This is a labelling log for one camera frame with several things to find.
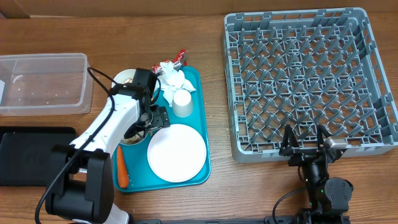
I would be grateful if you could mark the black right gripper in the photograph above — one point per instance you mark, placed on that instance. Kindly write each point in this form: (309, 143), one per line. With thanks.
(288, 143)

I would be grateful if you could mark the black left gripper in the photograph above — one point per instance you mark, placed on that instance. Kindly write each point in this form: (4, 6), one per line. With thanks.
(160, 118)

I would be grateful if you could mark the white round bowl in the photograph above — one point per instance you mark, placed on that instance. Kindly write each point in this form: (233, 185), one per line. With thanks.
(124, 77)

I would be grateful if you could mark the white paper cup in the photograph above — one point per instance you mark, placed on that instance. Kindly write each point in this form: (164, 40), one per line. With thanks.
(182, 103)

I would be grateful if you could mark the grey round bowl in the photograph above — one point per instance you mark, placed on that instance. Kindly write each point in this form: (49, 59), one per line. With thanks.
(139, 137)

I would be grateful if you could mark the white round plate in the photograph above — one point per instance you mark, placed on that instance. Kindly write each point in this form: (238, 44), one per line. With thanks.
(177, 153)

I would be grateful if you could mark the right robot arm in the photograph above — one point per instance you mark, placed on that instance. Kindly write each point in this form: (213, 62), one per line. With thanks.
(328, 196)

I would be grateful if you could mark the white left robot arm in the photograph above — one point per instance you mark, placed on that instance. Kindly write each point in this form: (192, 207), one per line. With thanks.
(80, 181)

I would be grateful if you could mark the grey plastic dishwasher rack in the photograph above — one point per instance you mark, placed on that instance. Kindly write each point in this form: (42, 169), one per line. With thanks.
(304, 68)

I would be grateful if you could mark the black waste tray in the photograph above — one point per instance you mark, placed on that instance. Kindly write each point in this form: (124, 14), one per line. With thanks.
(25, 152)

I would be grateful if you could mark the crumpled white paper napkin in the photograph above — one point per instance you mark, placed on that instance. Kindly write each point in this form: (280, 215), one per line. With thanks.
(172, 80)

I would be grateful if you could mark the red silver snack wrapper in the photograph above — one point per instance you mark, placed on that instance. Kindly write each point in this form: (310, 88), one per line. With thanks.
(174, 62)

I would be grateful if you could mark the clear plastic bin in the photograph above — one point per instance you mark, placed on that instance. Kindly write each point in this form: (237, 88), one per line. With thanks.
(45, 84)

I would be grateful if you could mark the teal plastic serving tray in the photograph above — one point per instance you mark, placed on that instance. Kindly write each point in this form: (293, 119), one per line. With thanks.
(141, 176)

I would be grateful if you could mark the orange carrot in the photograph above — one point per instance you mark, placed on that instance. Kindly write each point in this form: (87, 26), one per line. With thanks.
(123, 177)

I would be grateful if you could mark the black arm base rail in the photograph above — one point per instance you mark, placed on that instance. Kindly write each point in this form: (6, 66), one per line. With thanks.
(265, 220)

